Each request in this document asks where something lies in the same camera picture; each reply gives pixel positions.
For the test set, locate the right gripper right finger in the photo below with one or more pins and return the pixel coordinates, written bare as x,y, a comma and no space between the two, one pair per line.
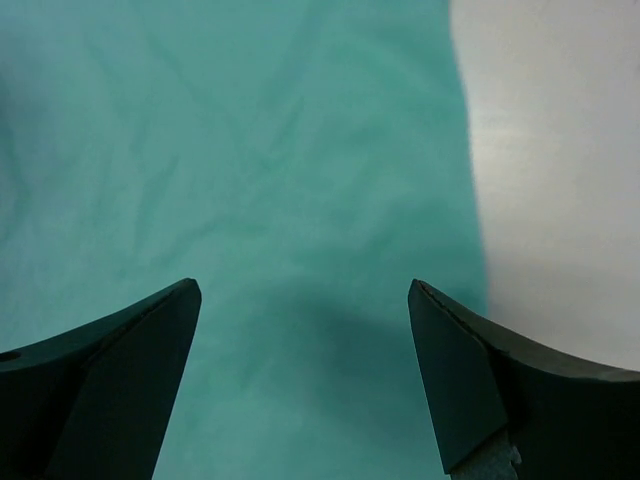
506,407

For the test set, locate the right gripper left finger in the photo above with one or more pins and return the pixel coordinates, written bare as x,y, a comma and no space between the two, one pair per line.
94,402

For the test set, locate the teal t shirt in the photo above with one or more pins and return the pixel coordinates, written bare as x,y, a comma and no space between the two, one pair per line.
304,161

